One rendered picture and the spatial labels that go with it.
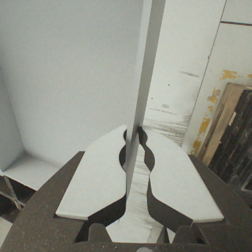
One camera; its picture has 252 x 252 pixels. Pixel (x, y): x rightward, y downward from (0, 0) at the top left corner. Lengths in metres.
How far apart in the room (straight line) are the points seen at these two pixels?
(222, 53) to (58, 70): 1.14
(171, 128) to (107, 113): 0.41
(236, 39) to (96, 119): 1.15
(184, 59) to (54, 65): 0.38
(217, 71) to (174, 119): 0.76
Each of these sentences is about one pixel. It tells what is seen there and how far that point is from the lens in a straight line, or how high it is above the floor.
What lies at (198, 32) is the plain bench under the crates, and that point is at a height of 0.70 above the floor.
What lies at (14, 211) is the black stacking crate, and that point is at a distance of 1.44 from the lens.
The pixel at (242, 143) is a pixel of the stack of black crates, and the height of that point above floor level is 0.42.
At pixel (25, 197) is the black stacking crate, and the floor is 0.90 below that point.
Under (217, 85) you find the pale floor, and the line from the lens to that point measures 1.25.
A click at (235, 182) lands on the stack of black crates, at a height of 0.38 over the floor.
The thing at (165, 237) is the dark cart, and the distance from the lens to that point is 2.05.
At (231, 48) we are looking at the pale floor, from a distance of 1.24.
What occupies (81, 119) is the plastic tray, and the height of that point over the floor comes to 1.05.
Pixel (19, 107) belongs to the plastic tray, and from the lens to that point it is 0.26.
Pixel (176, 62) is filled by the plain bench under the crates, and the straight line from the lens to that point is 0.49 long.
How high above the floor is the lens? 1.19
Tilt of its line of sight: 57 degrees down
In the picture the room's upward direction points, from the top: 147 degrees counter-clockwise
